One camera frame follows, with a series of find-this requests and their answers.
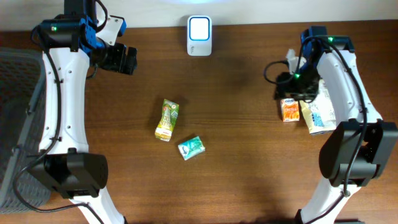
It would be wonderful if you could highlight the orange small carton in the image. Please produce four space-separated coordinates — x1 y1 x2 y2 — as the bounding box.
280 98 300 122

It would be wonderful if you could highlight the beige plastic snack bag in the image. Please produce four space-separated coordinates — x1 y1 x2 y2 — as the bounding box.
299 79 336 135

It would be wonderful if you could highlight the green yellow juice carton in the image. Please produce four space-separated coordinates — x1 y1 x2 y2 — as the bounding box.
155 99 179 142

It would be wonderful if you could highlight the teal green small carton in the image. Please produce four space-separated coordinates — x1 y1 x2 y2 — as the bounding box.
178 136 205 161

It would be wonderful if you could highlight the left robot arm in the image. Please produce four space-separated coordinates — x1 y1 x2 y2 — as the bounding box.
27 1 137 223

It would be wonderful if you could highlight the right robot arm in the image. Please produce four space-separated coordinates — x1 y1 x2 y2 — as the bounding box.
275 26 397 223

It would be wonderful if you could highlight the white barcode scanner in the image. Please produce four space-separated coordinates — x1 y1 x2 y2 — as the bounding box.
187 15 213 57

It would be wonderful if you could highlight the grey plastic mesh basket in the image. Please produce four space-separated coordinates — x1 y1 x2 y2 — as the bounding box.
1 47 45 214

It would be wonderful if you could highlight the right arm white wrist camera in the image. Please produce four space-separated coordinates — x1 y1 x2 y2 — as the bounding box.
285 49 299 75

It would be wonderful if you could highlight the arm white wrist camera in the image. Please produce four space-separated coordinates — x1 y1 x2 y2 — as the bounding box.
285 49 299 75
96 16 127 45

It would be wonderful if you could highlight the left arm white wrist camera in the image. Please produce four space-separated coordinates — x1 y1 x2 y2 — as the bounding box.
96 16 127 45

